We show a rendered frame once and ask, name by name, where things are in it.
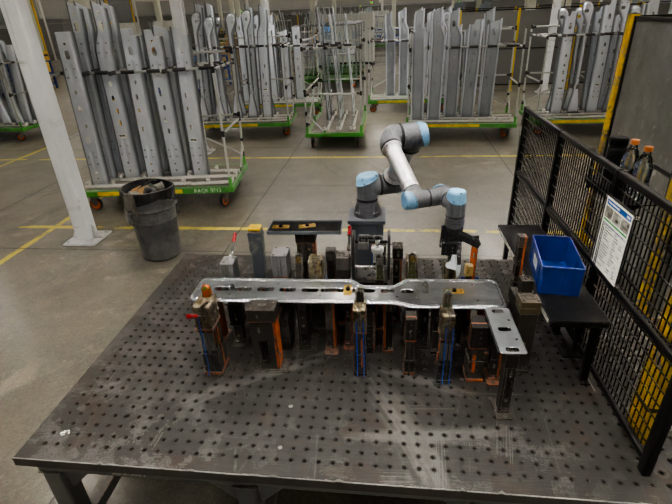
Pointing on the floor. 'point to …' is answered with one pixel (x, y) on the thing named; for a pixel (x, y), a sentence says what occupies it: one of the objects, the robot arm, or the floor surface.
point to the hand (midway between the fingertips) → (456, 268)
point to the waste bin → (153, 216)
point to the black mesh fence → (599, 273)
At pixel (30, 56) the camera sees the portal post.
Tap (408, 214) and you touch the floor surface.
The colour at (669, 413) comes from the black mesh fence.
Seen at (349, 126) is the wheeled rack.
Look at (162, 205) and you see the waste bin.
